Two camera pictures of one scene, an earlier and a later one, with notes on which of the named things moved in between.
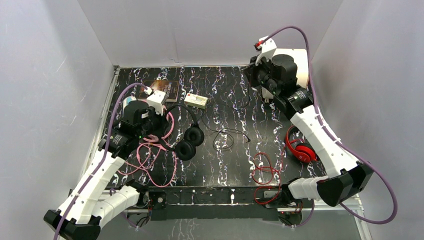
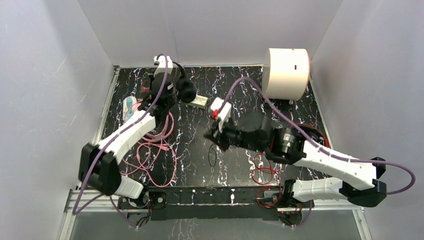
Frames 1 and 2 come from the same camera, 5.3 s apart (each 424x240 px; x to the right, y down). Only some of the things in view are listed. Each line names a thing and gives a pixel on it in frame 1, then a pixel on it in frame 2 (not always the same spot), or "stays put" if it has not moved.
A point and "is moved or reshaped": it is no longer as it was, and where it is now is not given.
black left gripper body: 158,114 -> 158,81
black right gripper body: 259,75 -> 230,134
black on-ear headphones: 186,149 -> 186,91
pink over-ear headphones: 154,138 stays put
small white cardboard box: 196,101 stays put
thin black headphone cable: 228,130 is moved or reshaped
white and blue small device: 126,101 stays put
